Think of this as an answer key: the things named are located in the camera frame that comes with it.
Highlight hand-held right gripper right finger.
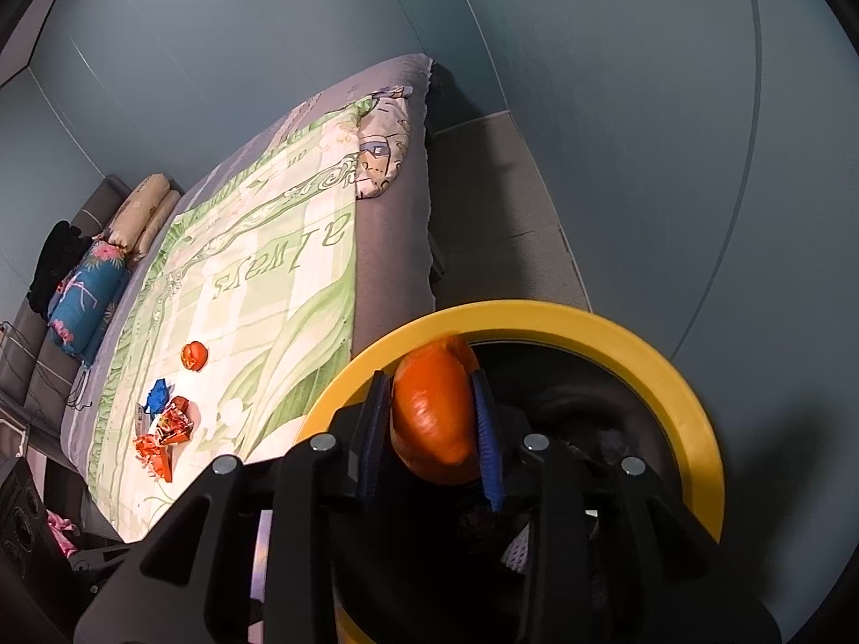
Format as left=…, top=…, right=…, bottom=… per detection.
left=468, top=370, right=783, bottom=644

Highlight pink clothes pile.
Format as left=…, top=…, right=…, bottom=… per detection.
left=46, top=511, right=80, bottom=557

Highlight yellow round bin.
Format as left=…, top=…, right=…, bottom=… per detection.
left=295, top=301, right=726, bottom=644

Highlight grey padded headboard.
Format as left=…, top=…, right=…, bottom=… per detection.
left=0, top=174, right=132, bottom=444

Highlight orange snack wrapper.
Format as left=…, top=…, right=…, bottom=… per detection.
left=154, top=397, right=195, bottom=447

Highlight black clothing pile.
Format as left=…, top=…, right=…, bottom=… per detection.
left=27, top=220, right=95, bottom=319

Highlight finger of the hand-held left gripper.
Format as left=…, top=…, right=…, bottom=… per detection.
left=67, top=543, right=135, bottom=574

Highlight beige folded pillows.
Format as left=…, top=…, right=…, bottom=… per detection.
left=107, top=173, right=182, bottom=262

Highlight pink orange wrapper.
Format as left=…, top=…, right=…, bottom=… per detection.
left=134, top=435, right=174, bottom=484

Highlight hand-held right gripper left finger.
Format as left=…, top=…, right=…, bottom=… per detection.
left=72, top=370, right=394, bottom=644

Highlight bed with green floral sheet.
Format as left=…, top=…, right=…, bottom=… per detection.
left=60, top=54, right=447, bottom=544

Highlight blue floral folded quilt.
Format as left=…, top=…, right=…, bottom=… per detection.
left=47, top=238, right=132, bottom=367

